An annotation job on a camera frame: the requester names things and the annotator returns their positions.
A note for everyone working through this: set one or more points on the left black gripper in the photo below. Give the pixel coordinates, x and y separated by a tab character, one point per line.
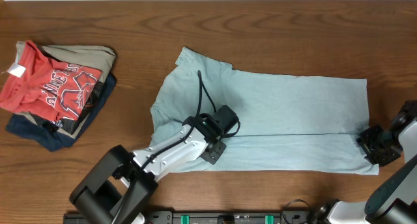
214	159

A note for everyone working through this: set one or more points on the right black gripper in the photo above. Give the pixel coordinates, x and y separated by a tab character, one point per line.
363	140

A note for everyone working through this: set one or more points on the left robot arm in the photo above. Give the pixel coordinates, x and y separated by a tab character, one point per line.
119	186

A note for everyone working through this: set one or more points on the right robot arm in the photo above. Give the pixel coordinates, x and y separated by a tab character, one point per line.
394	201

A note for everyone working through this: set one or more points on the beige folded shirt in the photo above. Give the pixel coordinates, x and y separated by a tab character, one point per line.
98	57

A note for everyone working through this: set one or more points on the red printed t-shirt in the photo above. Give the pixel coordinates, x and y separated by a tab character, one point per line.
48	88

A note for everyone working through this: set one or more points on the navy folded garment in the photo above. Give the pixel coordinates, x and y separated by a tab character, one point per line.
52	141

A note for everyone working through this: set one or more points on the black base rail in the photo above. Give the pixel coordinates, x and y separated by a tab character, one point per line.
286	216

